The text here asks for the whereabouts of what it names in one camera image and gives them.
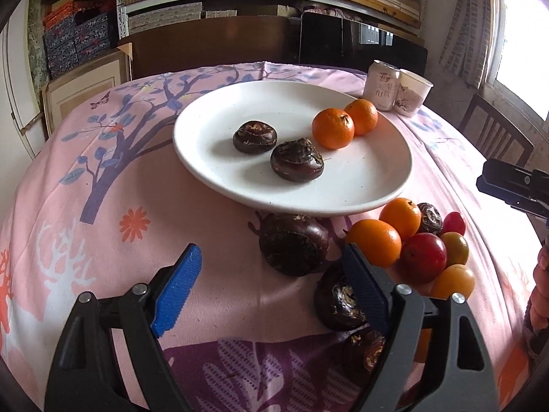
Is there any red plum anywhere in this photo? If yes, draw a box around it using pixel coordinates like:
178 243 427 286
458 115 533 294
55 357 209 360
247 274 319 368
400 232 447 285

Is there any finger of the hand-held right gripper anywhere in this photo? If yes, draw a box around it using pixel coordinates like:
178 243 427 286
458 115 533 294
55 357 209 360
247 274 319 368
476 159 549 219

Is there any grey patterned box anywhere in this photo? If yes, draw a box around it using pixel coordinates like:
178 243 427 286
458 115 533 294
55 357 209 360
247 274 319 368
129 2 202 33

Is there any white ceramic plate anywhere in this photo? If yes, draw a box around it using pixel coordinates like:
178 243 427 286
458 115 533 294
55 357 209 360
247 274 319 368
173 81 413 217

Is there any dark wooden chair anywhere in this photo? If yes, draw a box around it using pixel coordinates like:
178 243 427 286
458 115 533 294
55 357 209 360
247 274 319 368
458 93 535 168

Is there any person's right forearm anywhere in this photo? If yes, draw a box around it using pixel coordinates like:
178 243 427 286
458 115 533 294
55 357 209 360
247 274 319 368
521 309 549 361

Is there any beige drink can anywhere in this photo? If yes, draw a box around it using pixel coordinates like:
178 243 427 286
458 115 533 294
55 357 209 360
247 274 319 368
372 60 401 111

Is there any pink printed tablecloth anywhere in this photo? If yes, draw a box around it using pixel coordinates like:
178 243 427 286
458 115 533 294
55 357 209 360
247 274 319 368
0 61 541 412

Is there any person's right hand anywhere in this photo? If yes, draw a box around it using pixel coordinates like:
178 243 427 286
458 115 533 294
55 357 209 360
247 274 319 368
524 240 549 335

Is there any orange tangerine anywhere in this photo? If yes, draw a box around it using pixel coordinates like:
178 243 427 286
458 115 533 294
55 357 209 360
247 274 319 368
312 108 355 150
344 99 379 136

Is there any small red cherry tomato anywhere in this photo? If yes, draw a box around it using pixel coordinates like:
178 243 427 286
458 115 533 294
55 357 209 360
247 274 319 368
442 211 466 237

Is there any black glossy panel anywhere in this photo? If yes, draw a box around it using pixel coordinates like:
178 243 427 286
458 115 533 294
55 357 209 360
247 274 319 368
299 11 428 77

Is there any brown wooden board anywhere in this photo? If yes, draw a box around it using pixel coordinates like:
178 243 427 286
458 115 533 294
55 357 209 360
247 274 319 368
117 15 302 81

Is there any small dark brown water chestnut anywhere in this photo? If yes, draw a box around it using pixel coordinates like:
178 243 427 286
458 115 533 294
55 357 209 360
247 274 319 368
417 203 443 236

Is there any green marbled board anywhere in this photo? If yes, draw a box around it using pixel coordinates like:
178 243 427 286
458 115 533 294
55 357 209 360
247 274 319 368
26 0 51 89

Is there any stack of yellow wooden boxes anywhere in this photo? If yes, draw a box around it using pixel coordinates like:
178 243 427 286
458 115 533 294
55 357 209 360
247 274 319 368
343 0 423 24

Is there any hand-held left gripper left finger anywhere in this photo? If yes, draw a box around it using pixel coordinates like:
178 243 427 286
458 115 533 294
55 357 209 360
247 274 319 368
44 244 202 412

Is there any pink floral cloth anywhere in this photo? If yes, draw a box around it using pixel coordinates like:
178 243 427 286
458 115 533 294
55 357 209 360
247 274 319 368
300 4 344 16

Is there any white metal shelf unit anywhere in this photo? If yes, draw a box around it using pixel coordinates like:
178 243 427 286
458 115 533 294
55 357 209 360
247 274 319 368
114 0 430 39

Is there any patterned curtain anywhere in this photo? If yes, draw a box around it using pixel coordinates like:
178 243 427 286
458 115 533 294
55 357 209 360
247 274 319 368
438 0 494 90

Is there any white paper cup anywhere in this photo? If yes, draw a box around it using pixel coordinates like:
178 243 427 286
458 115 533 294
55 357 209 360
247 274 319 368
395 69 434 117

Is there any white board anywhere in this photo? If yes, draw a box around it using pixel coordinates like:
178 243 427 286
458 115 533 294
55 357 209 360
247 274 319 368
0 21 44 159

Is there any small orange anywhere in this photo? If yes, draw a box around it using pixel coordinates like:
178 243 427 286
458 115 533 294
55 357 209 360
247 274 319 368
379 197 422 241
345 219 402 268
430 264 476 300

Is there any white-framed window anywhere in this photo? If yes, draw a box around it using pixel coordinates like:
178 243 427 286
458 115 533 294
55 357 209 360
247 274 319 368
489 0 549 123

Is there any stack of orange boxes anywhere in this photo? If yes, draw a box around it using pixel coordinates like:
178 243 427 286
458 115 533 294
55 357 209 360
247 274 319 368
42 1 93 27

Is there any small yellow fruit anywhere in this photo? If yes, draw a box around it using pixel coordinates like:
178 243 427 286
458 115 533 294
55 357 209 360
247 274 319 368
440 232 470 267

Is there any large dark brown water chestnut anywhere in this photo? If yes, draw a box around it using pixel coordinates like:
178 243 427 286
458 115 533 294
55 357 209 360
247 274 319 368
258 214 330 277

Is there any wooden picture frame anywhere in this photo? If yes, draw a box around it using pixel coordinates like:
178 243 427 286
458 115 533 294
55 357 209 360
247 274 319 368
40 49 133 138

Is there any stack of blue patterned boxes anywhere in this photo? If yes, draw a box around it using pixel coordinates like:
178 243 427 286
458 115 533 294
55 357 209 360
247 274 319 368
43 12 116 79

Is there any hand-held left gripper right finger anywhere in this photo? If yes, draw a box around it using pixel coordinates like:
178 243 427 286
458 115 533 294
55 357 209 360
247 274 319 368
342 242 500 412

